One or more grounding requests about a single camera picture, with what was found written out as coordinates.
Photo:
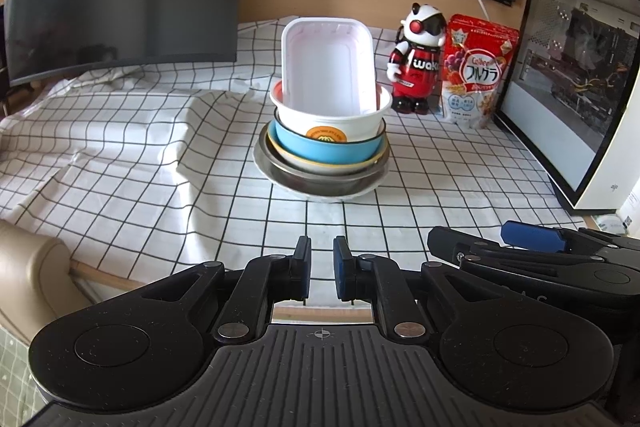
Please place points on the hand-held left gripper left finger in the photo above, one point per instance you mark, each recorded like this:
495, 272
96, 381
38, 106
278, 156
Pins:
301, 272

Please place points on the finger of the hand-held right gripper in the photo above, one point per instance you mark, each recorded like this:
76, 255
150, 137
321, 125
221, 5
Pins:
450, 242
530, 234

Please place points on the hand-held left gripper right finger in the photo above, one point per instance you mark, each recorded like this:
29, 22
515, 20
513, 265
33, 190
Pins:
342, 272

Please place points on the white floral bowl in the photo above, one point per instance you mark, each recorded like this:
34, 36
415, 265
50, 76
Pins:
320, 196

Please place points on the stainless steel bowl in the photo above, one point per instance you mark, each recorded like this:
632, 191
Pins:
310, 181

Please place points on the white bowl with yellow rim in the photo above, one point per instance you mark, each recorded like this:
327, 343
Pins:
310, 166

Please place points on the blue bowl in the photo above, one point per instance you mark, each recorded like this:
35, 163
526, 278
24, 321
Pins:
310, 149

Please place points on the white paper bowl orange label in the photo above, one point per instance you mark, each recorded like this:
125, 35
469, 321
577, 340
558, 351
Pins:
300, 122

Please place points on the white and red plastic tray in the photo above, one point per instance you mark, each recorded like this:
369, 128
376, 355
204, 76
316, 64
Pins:
325, 67

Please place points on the white labelled box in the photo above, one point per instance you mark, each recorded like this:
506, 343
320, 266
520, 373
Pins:
622, 219

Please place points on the red cereal bag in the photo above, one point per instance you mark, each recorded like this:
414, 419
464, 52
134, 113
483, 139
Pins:
475, 77

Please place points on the red white robot toy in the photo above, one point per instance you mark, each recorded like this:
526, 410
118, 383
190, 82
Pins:
417, 72

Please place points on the beige chair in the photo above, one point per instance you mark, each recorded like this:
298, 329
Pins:
35, 267

